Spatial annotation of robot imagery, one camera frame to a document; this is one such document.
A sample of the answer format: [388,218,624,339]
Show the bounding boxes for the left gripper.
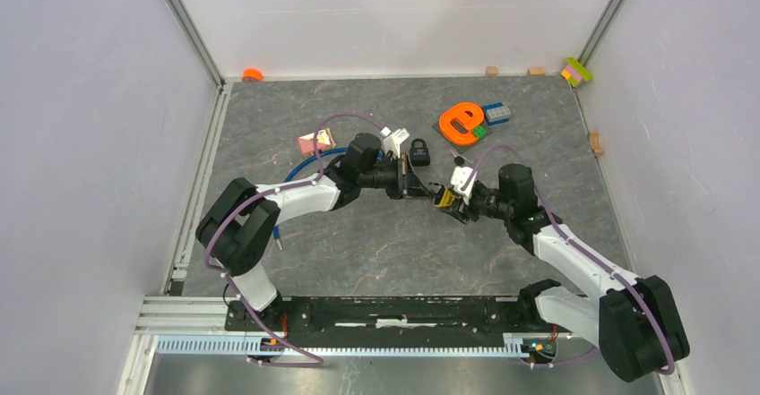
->
[359,153,432,201]

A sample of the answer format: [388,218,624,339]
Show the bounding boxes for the yellow padlock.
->
[434,189,457,209]

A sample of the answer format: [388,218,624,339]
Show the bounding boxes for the black head key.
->
[450,149,474,167]

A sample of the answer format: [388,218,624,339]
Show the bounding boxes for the black padlock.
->
[409,138,431,167]

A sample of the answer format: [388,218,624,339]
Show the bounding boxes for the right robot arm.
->
[434,164,691,382]

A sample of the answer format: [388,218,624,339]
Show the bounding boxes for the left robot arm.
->
[195,133,433,331]

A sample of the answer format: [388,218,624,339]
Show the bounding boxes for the green lego brick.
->
[471,125,489,142]

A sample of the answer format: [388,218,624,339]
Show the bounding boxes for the orange letter block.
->
[437,101,486,130]

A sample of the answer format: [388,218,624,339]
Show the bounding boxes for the blue lego brick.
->
[481,102,512,125]

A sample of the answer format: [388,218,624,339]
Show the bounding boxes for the pink wooden puzzle box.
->
[298,128,337,158]

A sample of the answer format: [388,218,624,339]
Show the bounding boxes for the wooden block left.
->
[485,65,498,77]

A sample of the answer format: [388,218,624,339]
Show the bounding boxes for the wooden arch piece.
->
[588,131,605,157]

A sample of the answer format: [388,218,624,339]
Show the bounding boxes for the stacked coloured lego bricks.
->
[560,57,593,88]

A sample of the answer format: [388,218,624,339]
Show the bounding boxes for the orange round cap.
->
[241,68,263,82]

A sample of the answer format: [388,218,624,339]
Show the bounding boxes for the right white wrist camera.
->
[450,166,477,204]

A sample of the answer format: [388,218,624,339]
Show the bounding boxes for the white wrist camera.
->
[380,126,410,158]
[450,166,477,204]

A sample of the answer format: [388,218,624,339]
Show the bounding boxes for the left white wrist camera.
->
[380,126,410,158]

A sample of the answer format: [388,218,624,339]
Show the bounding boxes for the blue cable loop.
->
[272,147,387,253]

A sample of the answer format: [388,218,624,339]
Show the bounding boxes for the blue slotted cable duct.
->
[155,335,525,358]

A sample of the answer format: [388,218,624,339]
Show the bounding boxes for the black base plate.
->
[260,296,564,348]

